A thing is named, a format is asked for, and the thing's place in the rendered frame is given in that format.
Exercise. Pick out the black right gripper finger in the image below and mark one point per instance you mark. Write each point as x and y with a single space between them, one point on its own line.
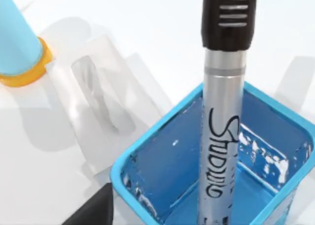
94 209

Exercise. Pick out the blue plastic pen holder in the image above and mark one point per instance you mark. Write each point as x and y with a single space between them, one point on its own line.
169 166

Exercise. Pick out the light blue and orange tube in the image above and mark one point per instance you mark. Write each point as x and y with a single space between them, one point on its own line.
17 38

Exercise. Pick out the white flat blister pack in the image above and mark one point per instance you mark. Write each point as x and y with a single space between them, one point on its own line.
98 106

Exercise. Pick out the silver marker with black cap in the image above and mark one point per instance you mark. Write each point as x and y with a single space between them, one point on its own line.
221 111

